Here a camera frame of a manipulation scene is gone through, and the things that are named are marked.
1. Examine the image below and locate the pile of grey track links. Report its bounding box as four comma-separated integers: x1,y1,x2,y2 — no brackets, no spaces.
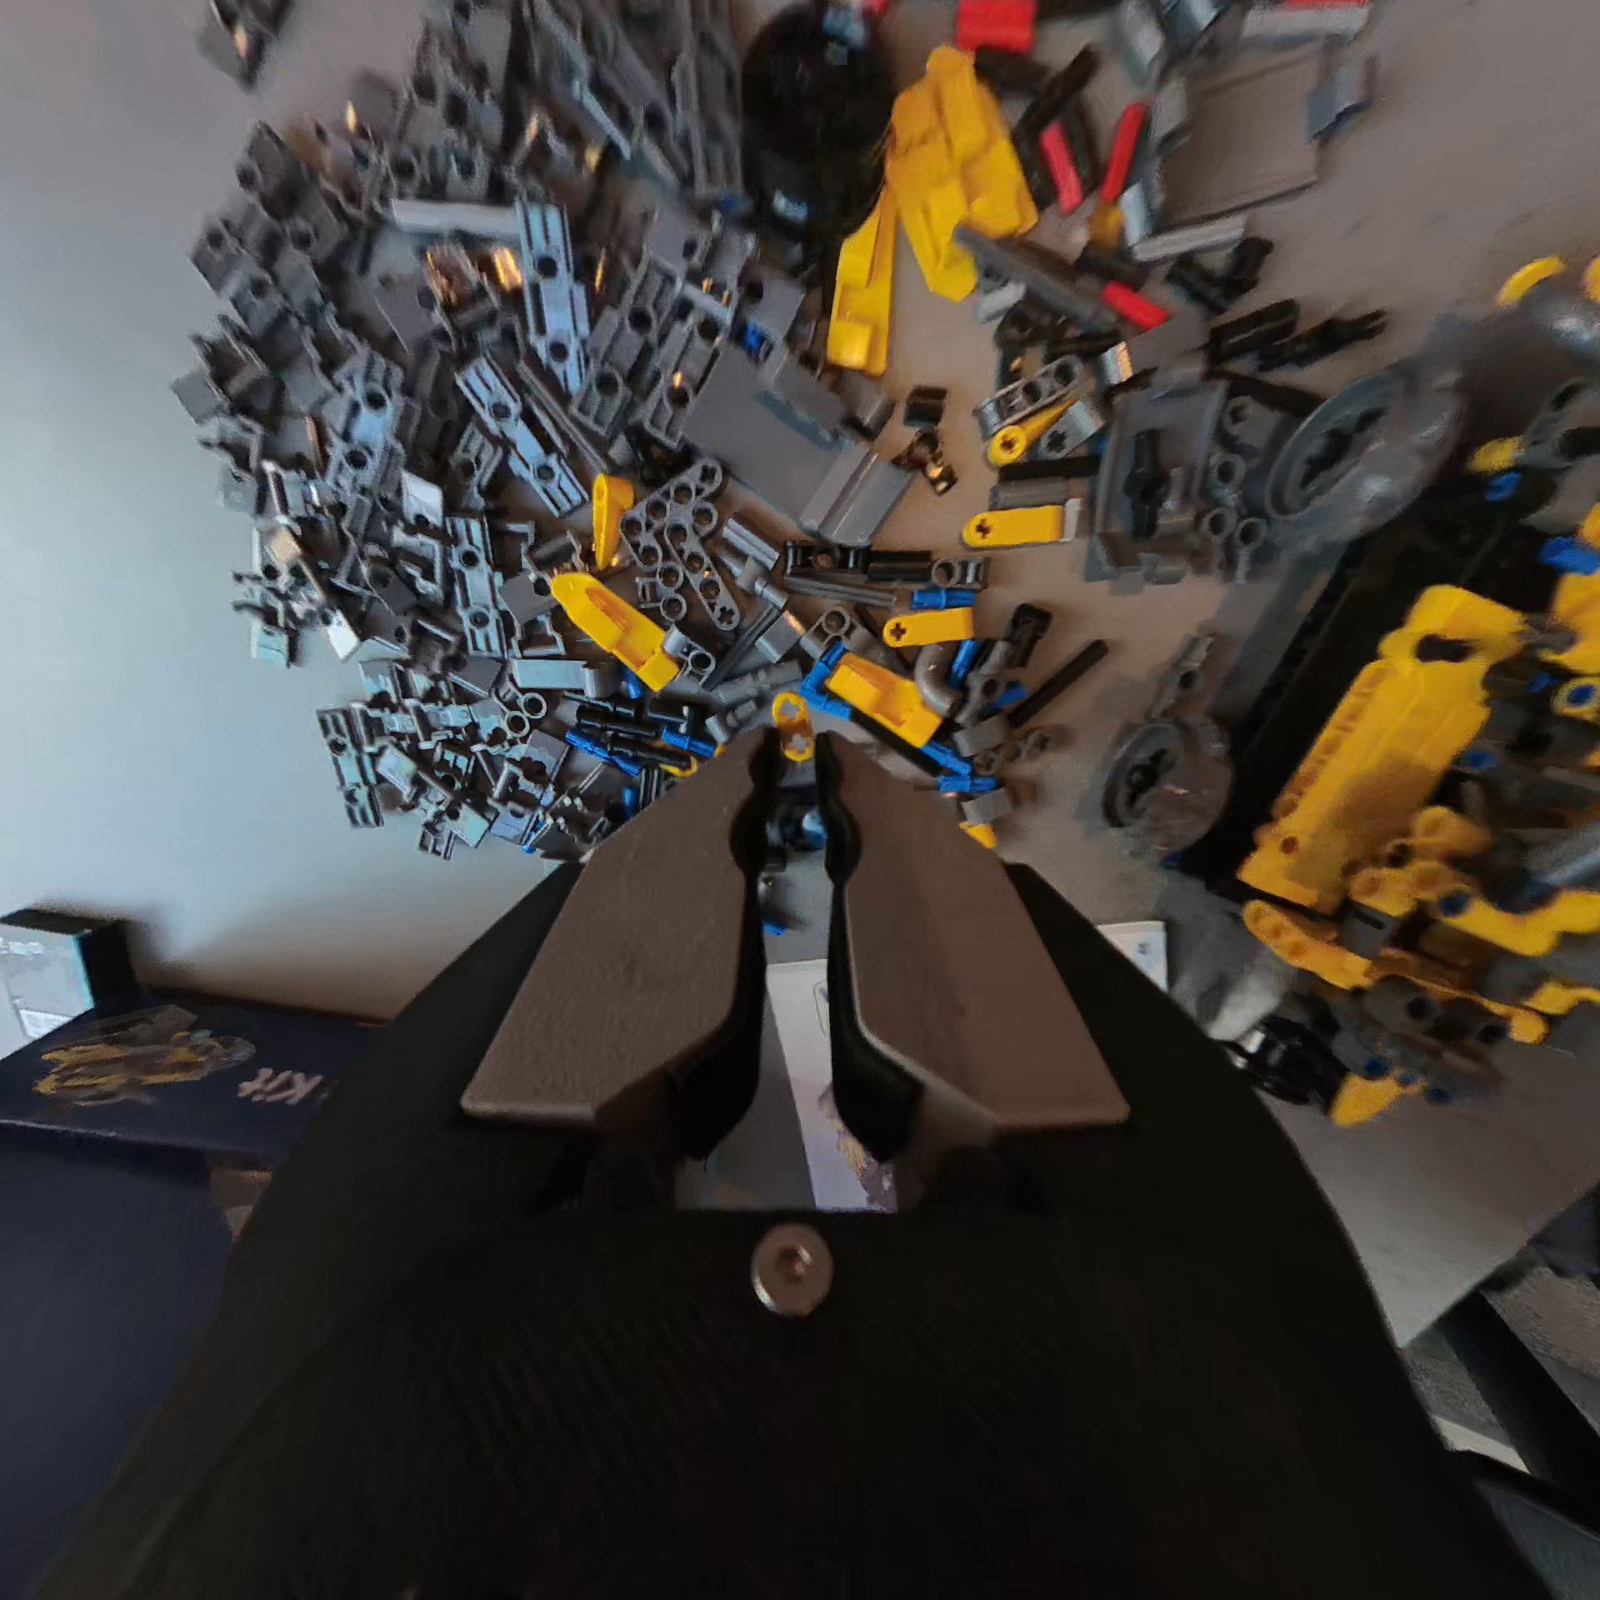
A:
169,0,815,864

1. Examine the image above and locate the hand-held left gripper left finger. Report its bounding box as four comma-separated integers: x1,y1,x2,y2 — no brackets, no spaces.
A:
457,724,777,1161

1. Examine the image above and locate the yellow narrow curved panel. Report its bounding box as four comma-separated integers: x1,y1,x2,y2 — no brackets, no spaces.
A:
825,199,902,376

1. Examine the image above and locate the yellow toy vehicle model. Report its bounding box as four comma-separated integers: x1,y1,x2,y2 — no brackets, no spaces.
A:
1100,254,1600,1126

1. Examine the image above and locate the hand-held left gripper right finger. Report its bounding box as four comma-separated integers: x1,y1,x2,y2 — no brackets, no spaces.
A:
819,728,1135,1161

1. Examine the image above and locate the pile of mixed building pieces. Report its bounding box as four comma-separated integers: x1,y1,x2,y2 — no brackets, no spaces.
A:
550,0,1390,864

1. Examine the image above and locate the instruction booklet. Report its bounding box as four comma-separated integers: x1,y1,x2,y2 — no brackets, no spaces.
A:
762,918,1170,1214

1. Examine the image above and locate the small black carton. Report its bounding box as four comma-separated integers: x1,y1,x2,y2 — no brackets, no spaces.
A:
0,908,137,1058

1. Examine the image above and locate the blue kit box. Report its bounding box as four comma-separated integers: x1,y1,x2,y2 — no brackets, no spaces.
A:
0,989,384,1600

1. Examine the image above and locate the yellow curved body panel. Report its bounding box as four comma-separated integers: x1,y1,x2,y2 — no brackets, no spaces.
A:
887,46,1040,301

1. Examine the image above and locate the yellow wedge piece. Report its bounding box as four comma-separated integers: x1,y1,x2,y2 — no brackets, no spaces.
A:
550,571,684,689
819,649,945,744

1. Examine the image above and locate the grey desk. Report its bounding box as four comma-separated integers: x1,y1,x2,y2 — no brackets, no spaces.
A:
0,0,1600,1351

